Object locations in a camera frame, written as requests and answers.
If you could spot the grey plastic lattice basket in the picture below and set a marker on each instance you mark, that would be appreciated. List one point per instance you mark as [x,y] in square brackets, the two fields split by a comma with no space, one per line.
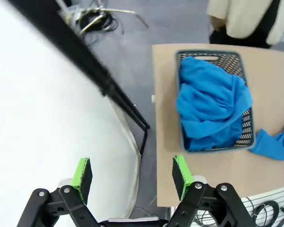
[247,128]

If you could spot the person's right hand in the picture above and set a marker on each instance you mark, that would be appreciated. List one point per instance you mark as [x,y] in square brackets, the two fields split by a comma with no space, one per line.
[219,23]

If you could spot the black frame beam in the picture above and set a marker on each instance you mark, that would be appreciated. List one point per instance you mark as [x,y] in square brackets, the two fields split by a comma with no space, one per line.
[85,59]

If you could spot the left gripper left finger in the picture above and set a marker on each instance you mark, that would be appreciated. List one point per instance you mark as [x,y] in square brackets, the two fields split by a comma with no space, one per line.
[84,179]

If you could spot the blue garment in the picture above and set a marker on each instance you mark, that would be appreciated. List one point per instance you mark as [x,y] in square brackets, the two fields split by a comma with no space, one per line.
[269,146]
[210,94]

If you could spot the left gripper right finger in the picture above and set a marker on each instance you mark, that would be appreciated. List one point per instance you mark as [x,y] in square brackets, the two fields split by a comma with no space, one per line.
[181,177]

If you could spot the white board panel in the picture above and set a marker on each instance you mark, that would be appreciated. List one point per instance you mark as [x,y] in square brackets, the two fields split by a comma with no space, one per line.
[38,118]

